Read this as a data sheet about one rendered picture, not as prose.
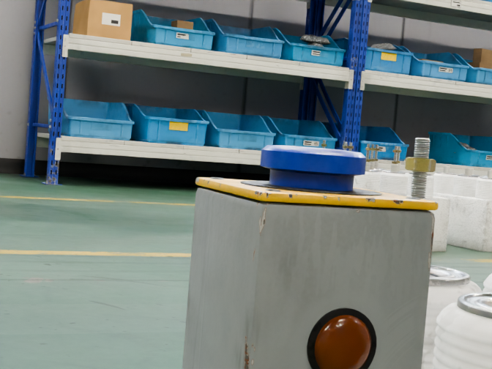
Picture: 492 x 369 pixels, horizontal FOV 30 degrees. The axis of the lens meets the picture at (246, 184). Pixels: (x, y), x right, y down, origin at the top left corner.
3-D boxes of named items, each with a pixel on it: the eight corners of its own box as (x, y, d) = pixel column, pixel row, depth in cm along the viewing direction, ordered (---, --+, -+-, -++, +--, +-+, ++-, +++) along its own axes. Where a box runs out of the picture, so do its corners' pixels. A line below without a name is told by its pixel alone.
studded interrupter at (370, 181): (381, 228, 299) (389, 145, 297) (367, 229, 291) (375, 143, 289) (355, 224, 304) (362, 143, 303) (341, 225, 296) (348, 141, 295)
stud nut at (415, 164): (433, 171, 60) (434, 159, 60) (437, 173, 58) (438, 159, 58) (403, 169, 60) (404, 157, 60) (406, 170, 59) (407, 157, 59)
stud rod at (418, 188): (419, 253, 60) (429, 138, 60) (421, 255, 59) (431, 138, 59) (403, 252, 60) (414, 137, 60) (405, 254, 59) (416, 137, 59)
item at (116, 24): (130, 42, 496) (133, 4, 495) (86, 36, 485) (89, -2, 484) (113, 45, 524) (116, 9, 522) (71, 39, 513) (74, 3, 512)
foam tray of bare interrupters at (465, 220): (563, 252, 336) (567, 204, 335) (482, 252, 317) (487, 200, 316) (487, 239, 370) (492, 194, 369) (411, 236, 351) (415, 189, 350)
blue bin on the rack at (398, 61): (321, 72, 603) (323, 40, 602) (370, 77, 620) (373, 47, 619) (362, 69, 558) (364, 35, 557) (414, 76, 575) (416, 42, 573)
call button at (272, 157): (381, 209, 34) (386, 154, 34) (283, 203, 33) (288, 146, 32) (332, 198, 38) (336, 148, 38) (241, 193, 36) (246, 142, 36)
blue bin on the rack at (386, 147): (316, 154, 603) (319, 121, 602) (364, 157, 620) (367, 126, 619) (359, 158, 559) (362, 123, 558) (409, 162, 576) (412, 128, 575)
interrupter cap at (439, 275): (457, 276, 63) (458, 266, 63) (480, 294, 56) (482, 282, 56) (348, 266, 64) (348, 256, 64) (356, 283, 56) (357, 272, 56)
